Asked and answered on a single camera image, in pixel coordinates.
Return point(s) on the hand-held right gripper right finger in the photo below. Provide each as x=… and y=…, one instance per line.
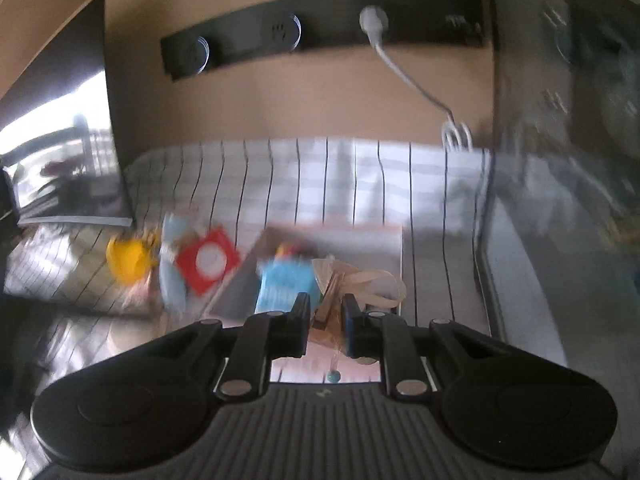
x=348, y=332

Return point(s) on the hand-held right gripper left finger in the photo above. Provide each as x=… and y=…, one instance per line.
x=299, y=330

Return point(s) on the clear plastic snack bag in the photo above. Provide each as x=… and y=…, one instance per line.
x=370, y=280

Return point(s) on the pink storage box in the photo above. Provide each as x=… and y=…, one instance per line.
x=360, y=255

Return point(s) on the yellow doll with striped legs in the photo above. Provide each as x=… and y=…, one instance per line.
x=127, y=257

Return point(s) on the red square card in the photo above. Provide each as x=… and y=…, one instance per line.
x=207, y=260

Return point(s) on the light blue plush toy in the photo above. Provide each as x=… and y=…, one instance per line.
x=172, y=285

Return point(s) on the white plaid blanket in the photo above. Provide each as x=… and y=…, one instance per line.
x=300, y=185

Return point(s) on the grey glass cabinet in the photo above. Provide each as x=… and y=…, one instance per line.
x=550, y=210

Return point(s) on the white power plug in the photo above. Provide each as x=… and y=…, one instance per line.
x=374, y=21

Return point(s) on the black glossy panel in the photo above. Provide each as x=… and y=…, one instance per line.
x=85, y=60

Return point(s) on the black wall power strip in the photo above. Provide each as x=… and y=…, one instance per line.
x=250, y=42

